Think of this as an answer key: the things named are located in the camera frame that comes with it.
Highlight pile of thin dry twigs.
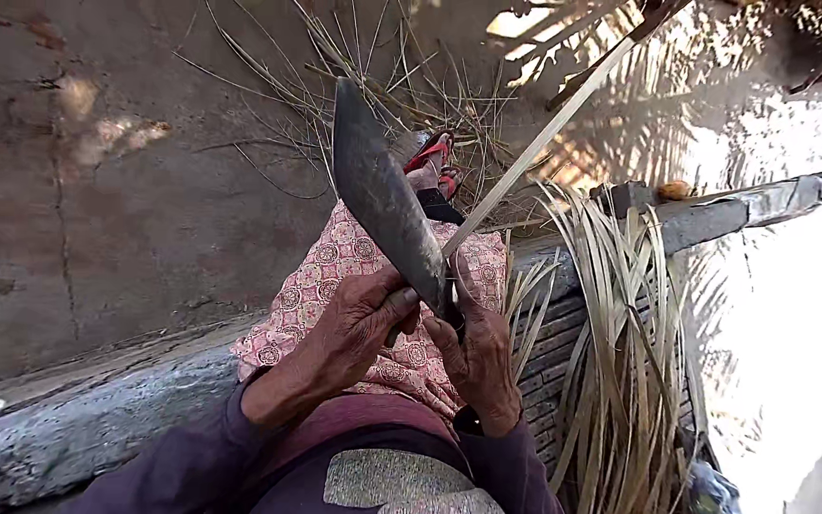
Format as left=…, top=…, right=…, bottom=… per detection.
left=172, top=0, right=558, bottom=240

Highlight dark brown stick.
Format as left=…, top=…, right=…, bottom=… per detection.
left=546, top=0, right=693, bottom=112

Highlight dark slatted bench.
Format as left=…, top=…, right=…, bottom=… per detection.
left=509, top=267, right=713, bottom=497

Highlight person's left hand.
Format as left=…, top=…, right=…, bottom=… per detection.
left=242, top=264, right=422, bottom=429

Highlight bundle of dried leaf strips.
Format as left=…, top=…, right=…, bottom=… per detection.
left=504, top=181, right=705, bottom=514

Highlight person's body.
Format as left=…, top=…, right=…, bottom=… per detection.
left=229, top=393, right=508, bottom=514

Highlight grey wooden beam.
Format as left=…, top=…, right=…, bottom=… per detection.
left=511, top=163, right=822, bottom=290

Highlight clear plastic bag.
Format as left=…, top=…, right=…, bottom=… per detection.
left=684, top=459, right=742, bottom=514

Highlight person's right forearm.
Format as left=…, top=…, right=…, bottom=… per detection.
left=454, top=405, right=566, bottom=514

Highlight grey weathered log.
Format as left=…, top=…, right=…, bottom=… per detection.
left=0, top=310, right=269, bottom=509

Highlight person's legs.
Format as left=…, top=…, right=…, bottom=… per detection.
left=230, top=129, right=509, bottom=433

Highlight dark metal knife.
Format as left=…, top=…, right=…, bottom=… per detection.
left=333, top=77, right=466, bottom=345

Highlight long pale leaf strip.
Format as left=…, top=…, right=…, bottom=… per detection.
left=442, top=36, right=638, bottom=259

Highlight person's right hand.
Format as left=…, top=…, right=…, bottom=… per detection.
left=422, top=247, right=523, bottom=438

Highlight person's left forearm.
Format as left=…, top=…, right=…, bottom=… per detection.
left=58, top=366, right=291, bottom=514

